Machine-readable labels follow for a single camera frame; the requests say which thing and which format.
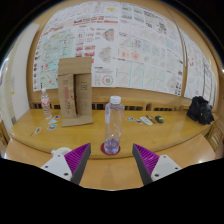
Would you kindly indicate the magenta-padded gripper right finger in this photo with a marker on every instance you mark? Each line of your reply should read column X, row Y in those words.
column 146, row 159

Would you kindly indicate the clear plastic bottle white cap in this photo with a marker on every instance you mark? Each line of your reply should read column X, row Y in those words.
column 114, row 126

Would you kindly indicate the small black device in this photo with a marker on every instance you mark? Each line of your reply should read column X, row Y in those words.
column 159, row 119

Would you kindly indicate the flat round red coaster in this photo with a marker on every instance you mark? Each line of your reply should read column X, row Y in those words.
column 103, row 150

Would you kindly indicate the wooden chair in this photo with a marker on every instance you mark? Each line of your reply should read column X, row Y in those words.
column 216, row 135

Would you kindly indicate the map wall poster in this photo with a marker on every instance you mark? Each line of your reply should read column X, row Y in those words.
column 53, row 53

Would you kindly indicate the small sticker card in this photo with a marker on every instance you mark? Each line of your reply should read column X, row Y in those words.
column 129, row 119
column 37, row 130
column 55, row 119
column 52, row 127

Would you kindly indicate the large printed wall poster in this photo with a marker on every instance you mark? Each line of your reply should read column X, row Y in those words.
column 133, row 43

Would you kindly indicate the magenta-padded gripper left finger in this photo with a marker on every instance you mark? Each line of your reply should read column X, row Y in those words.
column 77, row 158

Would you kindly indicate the narrow printed wall poster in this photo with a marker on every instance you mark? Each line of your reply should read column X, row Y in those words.
column 198, row 70

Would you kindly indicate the clear bottle with red label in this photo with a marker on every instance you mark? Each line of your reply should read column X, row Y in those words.
column 46, row 105

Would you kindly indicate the small white flat device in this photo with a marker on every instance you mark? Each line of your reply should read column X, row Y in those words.
column 146, row 120

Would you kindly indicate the white standing air conditioner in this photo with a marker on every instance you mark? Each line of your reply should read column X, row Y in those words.
column 20, row 83

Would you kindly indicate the dark pen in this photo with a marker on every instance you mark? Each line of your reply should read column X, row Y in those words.
column 150, row 119

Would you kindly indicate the black bag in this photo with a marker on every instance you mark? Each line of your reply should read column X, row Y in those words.
column 200, row 111

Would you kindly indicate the brown cardboard box stand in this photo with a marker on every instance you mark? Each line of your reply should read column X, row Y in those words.
column 75, row 90

